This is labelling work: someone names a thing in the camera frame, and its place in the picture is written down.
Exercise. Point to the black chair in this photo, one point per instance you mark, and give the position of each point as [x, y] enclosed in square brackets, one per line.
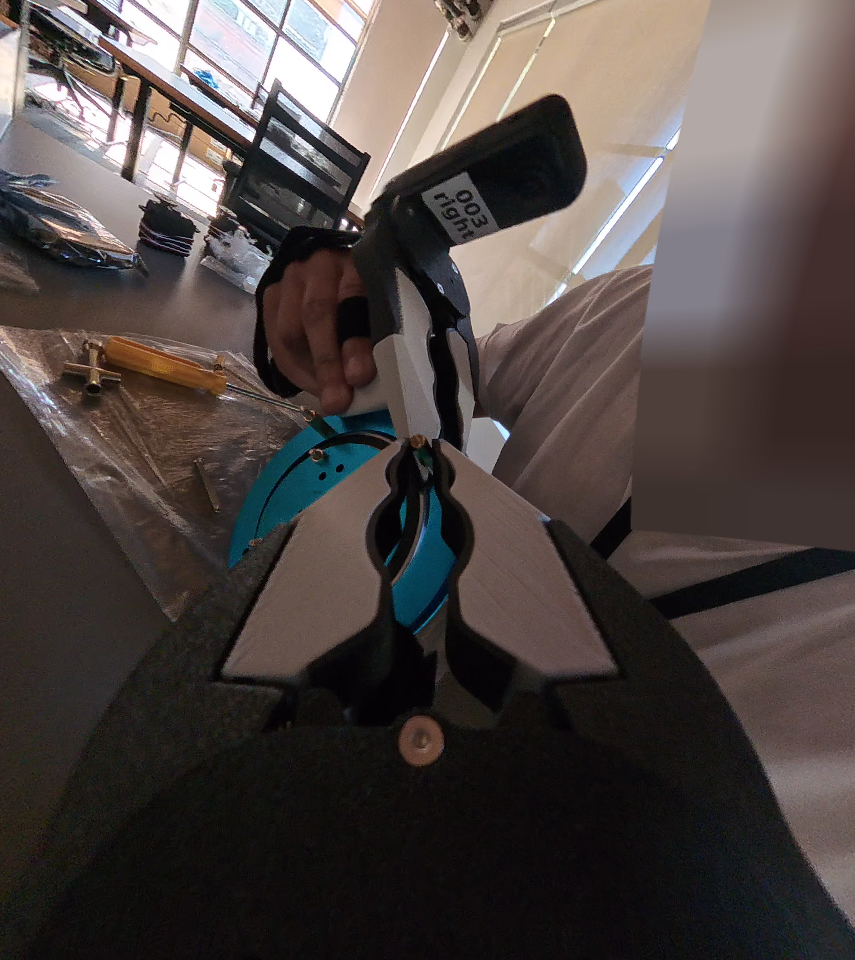
[300, 172]

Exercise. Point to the large clear plastic bag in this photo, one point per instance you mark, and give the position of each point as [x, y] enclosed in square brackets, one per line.
[135, 442]

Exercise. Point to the blue round metal turntable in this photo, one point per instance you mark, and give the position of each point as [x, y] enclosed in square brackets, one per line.
[285, 487]

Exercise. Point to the long metal screw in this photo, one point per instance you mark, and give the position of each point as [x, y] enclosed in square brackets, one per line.
[208, 486]

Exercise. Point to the blue shiny plastic bag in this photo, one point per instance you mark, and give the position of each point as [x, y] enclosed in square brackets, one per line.
[60, 225]

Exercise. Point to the large window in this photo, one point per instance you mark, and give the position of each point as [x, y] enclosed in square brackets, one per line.
[262, 37]

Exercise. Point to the metal cross wrench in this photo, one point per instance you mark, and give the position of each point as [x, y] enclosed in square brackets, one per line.
[94, 367]

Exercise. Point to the long wooden table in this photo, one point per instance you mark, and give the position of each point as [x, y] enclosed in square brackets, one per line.
[172, 82]

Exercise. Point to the black servo motor stack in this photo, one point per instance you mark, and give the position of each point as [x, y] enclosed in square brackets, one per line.
[166, 229]

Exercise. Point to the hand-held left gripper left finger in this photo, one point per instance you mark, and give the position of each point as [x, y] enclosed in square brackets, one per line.
[307, 592]

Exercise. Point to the person's right hand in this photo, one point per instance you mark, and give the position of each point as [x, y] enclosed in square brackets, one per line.
[315, 315]

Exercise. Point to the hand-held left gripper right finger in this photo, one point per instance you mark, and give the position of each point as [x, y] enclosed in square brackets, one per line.
[525, 585]

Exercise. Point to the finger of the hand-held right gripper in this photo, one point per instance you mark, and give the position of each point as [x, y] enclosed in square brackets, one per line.
[463, 382]
[416, 352]

